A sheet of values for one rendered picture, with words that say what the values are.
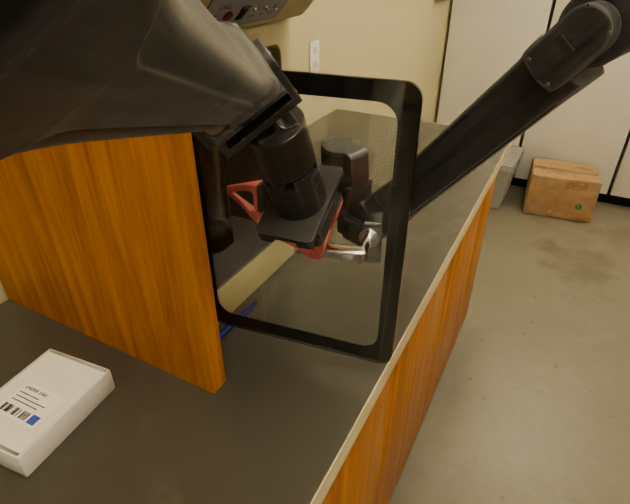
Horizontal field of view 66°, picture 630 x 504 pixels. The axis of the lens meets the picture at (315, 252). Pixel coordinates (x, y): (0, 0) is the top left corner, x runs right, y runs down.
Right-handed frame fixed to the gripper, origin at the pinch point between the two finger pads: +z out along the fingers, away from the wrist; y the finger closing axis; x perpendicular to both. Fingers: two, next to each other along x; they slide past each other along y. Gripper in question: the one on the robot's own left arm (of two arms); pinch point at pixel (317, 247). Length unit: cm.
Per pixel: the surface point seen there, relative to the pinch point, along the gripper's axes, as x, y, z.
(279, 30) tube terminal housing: -19.6, -36.7, -4.2
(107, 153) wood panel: -24.6, 0.0, -12.0
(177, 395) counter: -19.9, 18.7, 19.0
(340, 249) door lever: 3.1, 0.0, -0.6
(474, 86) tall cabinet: -19, -260, 183
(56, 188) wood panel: -36.9, 2.2, -5.5
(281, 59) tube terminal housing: -19.8, -35.0, 0.0
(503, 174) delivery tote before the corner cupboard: 11, -200, 202
